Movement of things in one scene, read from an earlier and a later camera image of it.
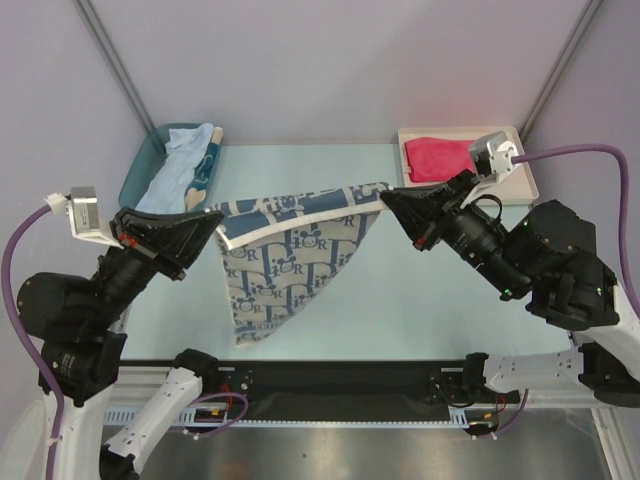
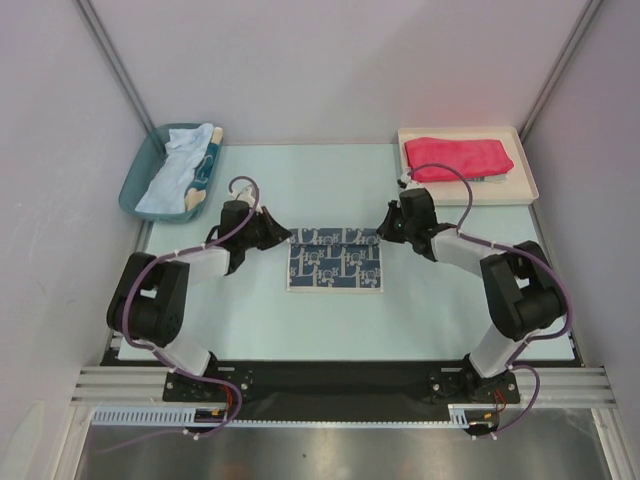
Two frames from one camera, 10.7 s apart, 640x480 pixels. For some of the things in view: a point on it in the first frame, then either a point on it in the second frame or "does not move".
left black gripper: [176, 238] to [274, 232]
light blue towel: [186, 148] does not move
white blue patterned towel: [280, 251] to [334, 259]
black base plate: [350, 387] does not move
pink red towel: [438, 160] does not move
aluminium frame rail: [129, 386] does not move
